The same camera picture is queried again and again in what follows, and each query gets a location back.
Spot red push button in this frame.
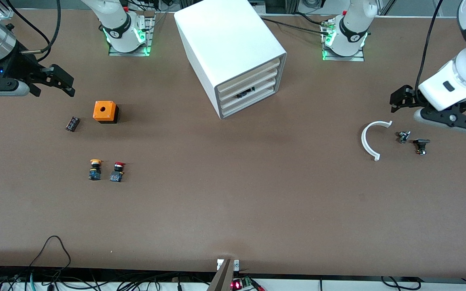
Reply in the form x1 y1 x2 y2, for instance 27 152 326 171
109 161 125 183

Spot white cabinet drawer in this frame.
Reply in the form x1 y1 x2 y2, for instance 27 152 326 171
218 68 279 101
216 58 281 93
221 86 277 118
220 77 278 110

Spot yellow push button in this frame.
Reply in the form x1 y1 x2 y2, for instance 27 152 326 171
89 159 102 181

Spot white drawer cabinet shell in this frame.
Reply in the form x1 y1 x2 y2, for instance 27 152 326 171
174 0 287 120

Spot white curved plastic arc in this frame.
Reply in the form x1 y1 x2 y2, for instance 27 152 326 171
361 120 393 162

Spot orange box with hole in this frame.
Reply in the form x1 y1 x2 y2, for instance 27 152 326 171
93 101 119 124

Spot circuit board with red light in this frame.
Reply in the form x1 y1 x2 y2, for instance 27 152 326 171
231 276 267 291

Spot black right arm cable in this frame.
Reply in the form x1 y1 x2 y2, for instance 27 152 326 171
4 0 61 63

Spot aluminium frame profile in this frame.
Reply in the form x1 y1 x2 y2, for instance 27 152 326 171
0 0 15 19

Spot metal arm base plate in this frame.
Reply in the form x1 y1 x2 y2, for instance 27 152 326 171
108 11 155 57
321 18 365 62

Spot black cable behind cabinet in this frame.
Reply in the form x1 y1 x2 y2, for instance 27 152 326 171
259 11 331 36

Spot thin black cable loop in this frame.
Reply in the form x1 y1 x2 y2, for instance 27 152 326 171
28 235 72 269

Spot black cable coil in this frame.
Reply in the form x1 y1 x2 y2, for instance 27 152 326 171
380 276 420 291

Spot tangled black cables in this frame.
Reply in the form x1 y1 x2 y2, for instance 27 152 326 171
0 265 217 291

